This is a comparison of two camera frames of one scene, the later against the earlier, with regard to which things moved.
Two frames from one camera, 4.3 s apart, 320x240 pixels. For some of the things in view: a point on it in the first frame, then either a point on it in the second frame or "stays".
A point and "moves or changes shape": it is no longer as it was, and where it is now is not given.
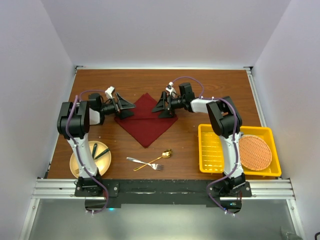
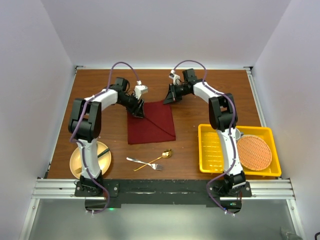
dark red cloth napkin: x=144 y=125 moves or changes shape
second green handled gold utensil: x=96 y=157 stays
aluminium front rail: x=262 y=189 stays
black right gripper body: x=172 y=102 → x=180 y=91
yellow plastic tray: x=210 y=156 stays
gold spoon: x=166 y=153 stays
